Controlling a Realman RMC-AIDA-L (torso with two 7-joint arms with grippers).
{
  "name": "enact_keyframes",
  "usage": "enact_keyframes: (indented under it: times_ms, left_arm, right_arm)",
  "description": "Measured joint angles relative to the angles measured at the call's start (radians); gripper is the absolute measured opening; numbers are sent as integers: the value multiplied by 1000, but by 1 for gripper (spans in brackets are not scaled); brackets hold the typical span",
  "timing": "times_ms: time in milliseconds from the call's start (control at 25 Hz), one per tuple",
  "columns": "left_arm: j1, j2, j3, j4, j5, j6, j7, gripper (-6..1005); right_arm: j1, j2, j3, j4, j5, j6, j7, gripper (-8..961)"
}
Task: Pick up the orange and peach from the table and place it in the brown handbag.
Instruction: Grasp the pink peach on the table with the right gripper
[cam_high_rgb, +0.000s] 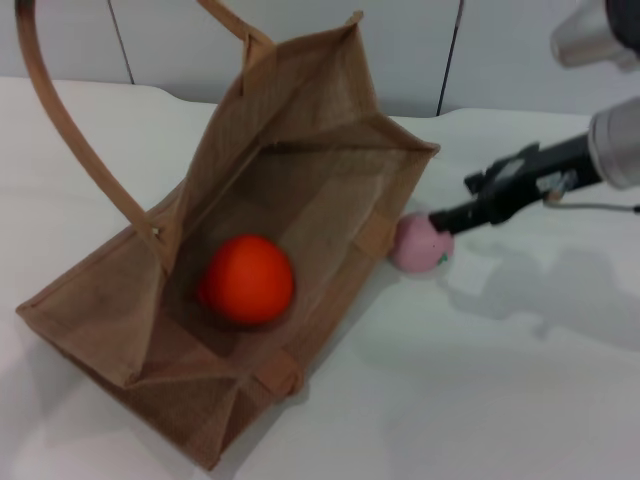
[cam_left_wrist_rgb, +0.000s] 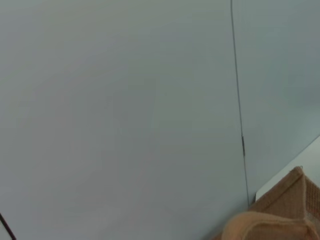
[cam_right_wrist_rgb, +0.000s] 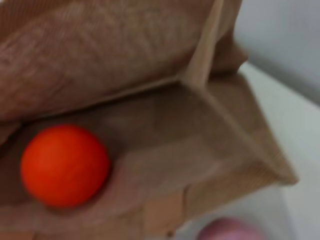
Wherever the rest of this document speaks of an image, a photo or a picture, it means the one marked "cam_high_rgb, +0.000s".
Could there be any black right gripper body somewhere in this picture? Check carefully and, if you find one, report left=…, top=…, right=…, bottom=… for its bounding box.
left=464, top=131, right=602, bottom=227

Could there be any pink toy peach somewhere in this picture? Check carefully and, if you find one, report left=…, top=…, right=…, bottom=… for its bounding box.
left=390, top=210, right=457, bottom=276

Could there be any brown jute handbag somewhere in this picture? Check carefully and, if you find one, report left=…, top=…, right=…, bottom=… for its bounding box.
left=14, top=0, right=442, bottom=472

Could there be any orange toy fruit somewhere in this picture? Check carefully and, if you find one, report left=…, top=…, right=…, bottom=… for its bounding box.
left=196, top=233, right=297, bottom=329

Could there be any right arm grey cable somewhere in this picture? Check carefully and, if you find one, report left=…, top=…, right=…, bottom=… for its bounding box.
left=545, top=192, right=640, bottom=215

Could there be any dark vertical wall strip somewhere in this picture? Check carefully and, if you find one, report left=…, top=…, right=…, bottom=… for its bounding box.
left=436, top=0, right=467, bottom=118

